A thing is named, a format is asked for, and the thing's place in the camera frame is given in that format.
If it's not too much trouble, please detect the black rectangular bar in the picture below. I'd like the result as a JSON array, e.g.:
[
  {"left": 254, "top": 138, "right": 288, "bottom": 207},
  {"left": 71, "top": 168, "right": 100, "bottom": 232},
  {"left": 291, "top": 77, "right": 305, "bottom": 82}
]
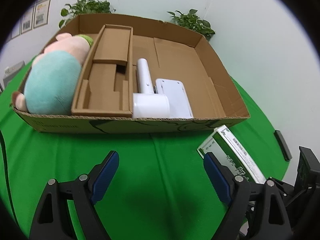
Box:
[{"left": 274, "top": 130, "right": 293, "bottom": 162}]

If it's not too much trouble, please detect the grey plastic stool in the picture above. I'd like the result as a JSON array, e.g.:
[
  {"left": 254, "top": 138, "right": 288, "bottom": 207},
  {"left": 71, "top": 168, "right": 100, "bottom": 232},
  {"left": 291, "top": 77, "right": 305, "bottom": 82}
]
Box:
[{"left": 2, "top": 60, "right": 25, "bottom": 90}]

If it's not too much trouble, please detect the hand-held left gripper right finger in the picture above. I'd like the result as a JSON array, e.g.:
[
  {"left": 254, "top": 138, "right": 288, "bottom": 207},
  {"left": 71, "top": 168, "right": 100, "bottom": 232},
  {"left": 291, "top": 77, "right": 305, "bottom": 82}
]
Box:
[{"left": 203, "top": 152, "right": 293, "bottom": 240}]

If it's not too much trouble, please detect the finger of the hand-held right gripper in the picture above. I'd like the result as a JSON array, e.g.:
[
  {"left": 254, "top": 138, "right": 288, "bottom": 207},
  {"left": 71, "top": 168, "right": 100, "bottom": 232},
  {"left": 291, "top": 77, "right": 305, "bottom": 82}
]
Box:
[{"left": 267, "top": 177, "right": 300, "bottom": 205}]

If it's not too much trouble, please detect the large potted green plant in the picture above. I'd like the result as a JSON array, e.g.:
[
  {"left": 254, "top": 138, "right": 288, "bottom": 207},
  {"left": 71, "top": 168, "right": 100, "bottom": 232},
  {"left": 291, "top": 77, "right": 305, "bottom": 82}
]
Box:
[{"left": 59, "top": 0, "right": 117, "bottom": 28}]

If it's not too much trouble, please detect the pink and teal plush pig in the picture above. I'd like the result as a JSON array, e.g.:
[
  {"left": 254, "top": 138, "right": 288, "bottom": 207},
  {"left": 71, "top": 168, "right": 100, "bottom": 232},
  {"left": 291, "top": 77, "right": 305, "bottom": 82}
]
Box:
[{"left": 11, "top": 32, "right": 95, "bottom": 115}]

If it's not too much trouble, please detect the narrow cardboard tray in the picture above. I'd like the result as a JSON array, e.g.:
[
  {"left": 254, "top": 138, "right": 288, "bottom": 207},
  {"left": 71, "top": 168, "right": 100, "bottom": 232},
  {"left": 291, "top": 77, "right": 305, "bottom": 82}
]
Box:
[{"left": 71, "top": 24, "right": 134, "bottom": 118}]

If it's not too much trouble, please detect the small potted green plant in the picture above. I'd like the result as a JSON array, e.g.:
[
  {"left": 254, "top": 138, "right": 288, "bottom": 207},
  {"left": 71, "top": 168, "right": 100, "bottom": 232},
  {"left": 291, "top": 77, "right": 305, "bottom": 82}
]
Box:
[{"left": 167, "top": 9, "right": 216, "bottom": 42}]

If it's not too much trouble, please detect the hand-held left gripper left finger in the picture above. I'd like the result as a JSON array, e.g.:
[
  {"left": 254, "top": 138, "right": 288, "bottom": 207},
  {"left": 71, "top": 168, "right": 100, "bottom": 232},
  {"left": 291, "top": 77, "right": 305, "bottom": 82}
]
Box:
[{"left": 29, "top": 150, "right": 120, "bottom": 240}]

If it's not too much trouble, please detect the white handheld fan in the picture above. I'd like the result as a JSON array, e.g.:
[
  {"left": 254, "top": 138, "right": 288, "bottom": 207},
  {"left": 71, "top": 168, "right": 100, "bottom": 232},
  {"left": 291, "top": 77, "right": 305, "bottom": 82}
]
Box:
[{"left": 132, "top": 58, "right": 194, "bottom": 119}]

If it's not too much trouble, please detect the wall of framed certificates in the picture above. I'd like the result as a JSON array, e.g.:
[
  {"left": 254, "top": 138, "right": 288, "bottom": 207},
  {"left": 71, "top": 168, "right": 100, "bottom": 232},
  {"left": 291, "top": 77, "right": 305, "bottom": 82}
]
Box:
[{"left": 10, "top": 0, "right": 54, "bottom": 40}]

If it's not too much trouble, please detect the large shallow cardboard box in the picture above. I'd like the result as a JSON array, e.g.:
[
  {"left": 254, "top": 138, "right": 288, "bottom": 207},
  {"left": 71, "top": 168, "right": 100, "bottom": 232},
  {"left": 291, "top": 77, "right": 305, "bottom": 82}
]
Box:
[{"left": 11, "top": 13, "right": 251, "bottom": 134}]

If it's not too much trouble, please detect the green tablecloth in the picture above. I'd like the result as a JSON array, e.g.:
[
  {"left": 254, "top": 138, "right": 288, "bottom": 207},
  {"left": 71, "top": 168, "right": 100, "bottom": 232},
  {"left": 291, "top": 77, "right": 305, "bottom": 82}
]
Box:
[{"left": 0, "top": 62, "right": 292, "bottom": 240}]

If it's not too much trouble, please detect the green and white medicine box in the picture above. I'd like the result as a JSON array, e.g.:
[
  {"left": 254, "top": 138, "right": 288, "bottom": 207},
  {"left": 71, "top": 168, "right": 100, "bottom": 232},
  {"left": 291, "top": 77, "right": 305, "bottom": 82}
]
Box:
[{"left": 197, "top": 125, "right": 267, "bottom": 184}]

